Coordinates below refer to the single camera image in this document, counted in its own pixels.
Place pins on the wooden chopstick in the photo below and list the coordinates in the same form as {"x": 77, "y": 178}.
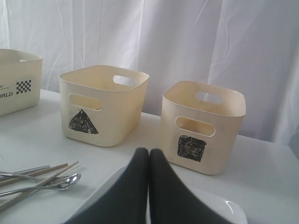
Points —
{"x": 22, "y": 196}
{"x": 33, "y": 174}

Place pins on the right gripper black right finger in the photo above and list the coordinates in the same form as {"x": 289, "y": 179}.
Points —
{"x": 170, "y": 201}

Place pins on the cream bin with square mark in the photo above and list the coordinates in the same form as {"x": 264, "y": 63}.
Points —
{"x": 199, "y": 125}

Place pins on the white square plate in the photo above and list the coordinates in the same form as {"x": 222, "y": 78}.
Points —
{"x": 224, "y": 207}

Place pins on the cream bin with triangle mark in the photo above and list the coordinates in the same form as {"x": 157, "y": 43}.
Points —
{"x": 101, "y": 104}

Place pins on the steel fork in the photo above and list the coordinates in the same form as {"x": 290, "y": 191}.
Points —
{"x": 13, "y": 175}

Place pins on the steel table knife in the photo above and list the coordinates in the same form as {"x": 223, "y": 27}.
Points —
{"x": 27, "y": 171}

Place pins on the steel spoon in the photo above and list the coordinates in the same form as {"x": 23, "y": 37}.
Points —
{"x": 62, "y": 184}

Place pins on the white curtain backdrop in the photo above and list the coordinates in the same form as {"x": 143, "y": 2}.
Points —
{"x": 251, "y": 46}

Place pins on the cream bin with circle mark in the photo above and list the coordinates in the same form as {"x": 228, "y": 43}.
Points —
{"x": 20, "y": 80}

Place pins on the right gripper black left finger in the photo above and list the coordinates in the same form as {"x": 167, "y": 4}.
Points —
{"x": 126, "y": 201}

